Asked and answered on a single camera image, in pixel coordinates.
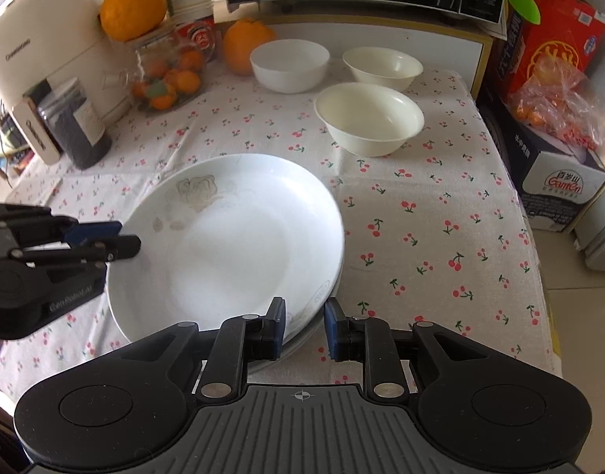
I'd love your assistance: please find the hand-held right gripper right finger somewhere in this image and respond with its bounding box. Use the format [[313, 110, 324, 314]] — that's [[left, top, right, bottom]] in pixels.
[[324, 297, 487, 399]]

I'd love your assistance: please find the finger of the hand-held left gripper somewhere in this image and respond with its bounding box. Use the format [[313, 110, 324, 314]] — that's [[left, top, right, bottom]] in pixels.
[[7, 235, 143, 270], [6, 214, 124, 248]]

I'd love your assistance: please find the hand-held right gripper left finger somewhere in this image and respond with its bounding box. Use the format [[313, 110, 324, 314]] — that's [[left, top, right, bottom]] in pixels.
[[113, 297, 288, 400]]

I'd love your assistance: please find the white plate with flower print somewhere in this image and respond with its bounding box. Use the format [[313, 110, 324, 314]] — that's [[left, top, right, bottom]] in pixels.
[[106, 153, 347, 357]]

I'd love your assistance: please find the cream bowl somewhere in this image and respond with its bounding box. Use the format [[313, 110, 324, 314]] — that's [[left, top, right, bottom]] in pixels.
[[315, 82, 426, 158], [342, 47, 424, 94]]

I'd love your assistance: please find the white round bowl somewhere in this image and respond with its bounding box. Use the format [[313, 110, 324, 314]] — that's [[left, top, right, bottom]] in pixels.
[[249, 39, 331, 94]]

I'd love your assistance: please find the clear jar with dark contents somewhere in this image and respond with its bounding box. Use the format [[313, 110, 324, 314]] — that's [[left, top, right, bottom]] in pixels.
[[36, 76, 113, 169]]

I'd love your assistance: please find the cherry print tablecloth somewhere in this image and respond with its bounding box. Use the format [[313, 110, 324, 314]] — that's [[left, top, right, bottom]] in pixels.
[[0, 66, 563, 397]]

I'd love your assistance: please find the glass jar of small oranges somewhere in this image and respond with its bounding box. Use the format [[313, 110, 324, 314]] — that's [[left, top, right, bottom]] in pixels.
[[131, 34, 209, 115]]

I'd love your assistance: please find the white air fryer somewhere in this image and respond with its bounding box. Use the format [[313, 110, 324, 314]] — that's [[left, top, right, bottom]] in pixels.
[[0, 0, 141, 167]]

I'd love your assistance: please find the large orange with leaves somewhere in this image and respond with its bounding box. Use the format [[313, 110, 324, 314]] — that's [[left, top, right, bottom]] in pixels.
[[99, 0, 177, 43]]

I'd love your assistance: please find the stack of paper cups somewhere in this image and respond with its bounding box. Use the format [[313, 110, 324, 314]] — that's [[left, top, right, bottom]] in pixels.
[[170, 0, 217, 63]]

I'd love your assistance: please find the cardboard water box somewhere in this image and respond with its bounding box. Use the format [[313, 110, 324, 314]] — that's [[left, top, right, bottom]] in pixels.
[[479, 93, 605, 234]]

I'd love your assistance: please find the grey refrigerator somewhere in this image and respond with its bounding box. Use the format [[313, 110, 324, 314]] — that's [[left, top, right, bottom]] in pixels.
[[573, 122, 605, 273]]

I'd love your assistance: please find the plastic bag of oranges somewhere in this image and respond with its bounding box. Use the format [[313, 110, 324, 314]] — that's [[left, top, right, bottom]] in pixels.
[[509, 53, 605, 152]]

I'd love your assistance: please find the red gift box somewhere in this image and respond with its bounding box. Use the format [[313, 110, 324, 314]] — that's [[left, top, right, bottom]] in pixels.
[[497, 0, 605, 105]]

